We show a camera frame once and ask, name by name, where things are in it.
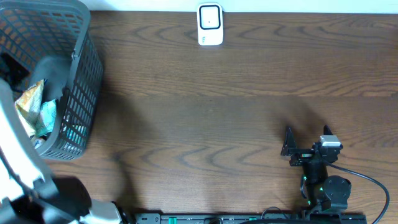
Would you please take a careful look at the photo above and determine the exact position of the teal wet wipes pack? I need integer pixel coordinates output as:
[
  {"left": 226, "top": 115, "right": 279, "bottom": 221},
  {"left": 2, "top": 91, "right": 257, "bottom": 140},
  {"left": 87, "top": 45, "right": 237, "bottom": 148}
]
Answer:
[{"left": 35, "top": 100, "right": 57, "bottom": 136}]

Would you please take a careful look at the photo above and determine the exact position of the yellow snack bag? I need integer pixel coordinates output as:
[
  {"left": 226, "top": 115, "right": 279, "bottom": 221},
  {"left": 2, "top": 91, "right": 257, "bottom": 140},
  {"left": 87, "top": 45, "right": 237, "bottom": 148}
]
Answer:
[{"left": 15, "top": 80, "right": 44, "bottom": 137}]

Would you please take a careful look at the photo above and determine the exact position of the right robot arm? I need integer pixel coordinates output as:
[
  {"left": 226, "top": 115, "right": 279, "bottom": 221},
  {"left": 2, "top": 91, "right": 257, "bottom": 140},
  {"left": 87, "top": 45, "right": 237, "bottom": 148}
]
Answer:
[{"left": 280, "top": 126, "right": 351, "bottom": 213}]

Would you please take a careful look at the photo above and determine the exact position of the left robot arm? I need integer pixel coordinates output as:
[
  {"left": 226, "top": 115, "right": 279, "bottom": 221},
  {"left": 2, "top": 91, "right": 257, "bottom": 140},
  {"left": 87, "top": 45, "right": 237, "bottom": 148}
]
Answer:
[{"left": 1, "top": 52, "right": 124, "bottom": 223}]

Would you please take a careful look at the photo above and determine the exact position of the white barcode scanner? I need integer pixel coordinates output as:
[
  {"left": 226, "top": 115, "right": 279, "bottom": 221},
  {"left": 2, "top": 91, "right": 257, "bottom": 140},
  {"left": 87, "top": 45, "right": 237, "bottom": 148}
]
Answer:
[{"left": 197, "top": 3, "right": 224, "bottom": 46}]

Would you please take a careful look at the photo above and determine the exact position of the grey plastic shopping basket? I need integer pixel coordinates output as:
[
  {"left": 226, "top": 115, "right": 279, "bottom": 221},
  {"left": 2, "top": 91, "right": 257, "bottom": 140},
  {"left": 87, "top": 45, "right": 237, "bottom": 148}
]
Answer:
[{"left": 1, "top": 0, "right": 103, "bottom": 161}]

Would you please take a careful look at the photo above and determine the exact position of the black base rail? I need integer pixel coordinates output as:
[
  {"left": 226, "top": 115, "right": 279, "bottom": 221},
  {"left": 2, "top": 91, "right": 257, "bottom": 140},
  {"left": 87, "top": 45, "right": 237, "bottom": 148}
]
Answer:
[{"left": 134, "top": 213, "right": 367, "bottom": 224}]

